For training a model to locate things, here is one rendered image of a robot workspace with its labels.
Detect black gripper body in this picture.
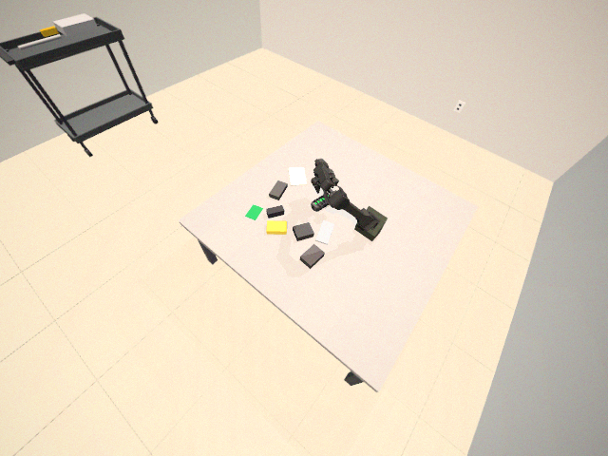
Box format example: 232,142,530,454
311,177,336,197

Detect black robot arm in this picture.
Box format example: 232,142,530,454
313,158,380,231

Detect flat green rectangular card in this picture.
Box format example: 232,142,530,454
245,205,263,220

